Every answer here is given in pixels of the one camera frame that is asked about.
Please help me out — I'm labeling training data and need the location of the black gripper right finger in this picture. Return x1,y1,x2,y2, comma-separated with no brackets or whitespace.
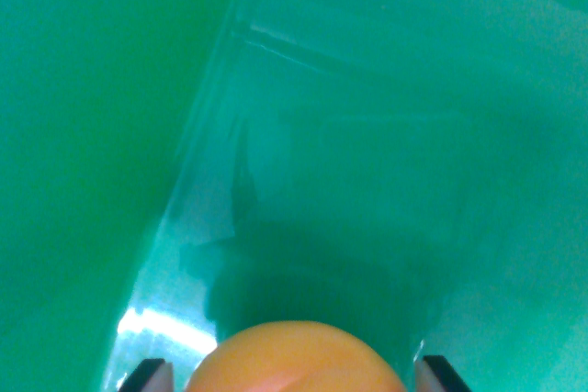
413,354,474,392

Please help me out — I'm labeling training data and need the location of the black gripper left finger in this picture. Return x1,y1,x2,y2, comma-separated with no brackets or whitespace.
119,358,175,392

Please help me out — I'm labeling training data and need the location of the yellow orange toy peach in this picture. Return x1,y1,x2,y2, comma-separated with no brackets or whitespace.
184,319,407,392

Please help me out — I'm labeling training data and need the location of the green plastic bin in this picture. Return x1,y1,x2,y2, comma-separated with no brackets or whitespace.
0,0,588,392

